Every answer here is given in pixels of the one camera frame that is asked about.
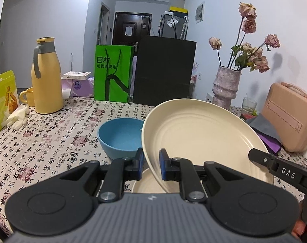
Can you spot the yellow and black box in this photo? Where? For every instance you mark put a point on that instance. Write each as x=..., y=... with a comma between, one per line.
x=178, y=9

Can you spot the purple tissue pack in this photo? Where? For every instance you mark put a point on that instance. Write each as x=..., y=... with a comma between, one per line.
x=77, y=87

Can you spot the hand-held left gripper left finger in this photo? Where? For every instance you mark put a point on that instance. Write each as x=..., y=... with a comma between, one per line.
x=140, y=163

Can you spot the black paper bag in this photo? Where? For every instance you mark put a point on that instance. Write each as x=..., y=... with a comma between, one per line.
x=163, y=76

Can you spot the pink hard case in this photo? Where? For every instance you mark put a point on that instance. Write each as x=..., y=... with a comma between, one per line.
x=290, y=116

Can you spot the small white box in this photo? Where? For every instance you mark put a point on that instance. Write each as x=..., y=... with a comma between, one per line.
x=76, y=75

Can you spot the grey wall panel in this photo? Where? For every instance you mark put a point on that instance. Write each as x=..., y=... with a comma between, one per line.
x=199, y=12

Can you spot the clear drinking glass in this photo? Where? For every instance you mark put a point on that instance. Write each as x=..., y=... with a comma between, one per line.
x=249, y=106

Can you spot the yellow thermos jug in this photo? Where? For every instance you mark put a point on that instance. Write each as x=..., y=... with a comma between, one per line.
x=47, y=86

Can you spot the yellow mug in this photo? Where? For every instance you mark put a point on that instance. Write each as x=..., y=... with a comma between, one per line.
x=29, y=97

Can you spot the green paper bag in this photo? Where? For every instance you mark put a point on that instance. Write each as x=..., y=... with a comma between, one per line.
x=103, y=81

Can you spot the green snack box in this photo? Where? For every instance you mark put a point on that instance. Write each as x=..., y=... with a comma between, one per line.
x=1, y=101

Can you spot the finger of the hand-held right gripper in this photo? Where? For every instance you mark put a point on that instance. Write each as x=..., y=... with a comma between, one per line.
x=259, y=155

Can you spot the blue bowl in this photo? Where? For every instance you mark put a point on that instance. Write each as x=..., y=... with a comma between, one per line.
x=118, y=136

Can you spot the dried pink roses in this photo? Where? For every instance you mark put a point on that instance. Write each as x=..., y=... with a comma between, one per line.
x=254, y=55

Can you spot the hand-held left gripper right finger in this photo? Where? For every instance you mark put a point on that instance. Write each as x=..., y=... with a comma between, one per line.
x=163, y=165

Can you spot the grey cloth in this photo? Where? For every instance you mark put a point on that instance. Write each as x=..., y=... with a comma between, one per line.
x=263, y=126

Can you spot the grey refrigerator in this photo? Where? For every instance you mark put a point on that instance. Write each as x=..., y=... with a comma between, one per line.
x=173, y=30

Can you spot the cream plate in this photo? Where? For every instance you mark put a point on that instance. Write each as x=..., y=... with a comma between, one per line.
x=206, y=131
x=148, y=184

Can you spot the calligraphy print tablecloth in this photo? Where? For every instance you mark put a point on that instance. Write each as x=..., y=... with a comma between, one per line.
x=55, y=144

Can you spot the grey interior door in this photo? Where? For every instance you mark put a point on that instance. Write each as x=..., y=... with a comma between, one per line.
x=103, y=25

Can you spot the person's right hand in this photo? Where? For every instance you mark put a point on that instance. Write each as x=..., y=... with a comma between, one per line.
x=300, y=227

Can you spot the folded umbrella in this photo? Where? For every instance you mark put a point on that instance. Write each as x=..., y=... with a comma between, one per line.
x=185, y=27

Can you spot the white rubber glove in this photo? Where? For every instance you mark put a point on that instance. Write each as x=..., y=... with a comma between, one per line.
x=19, y=122
x=10, y=119

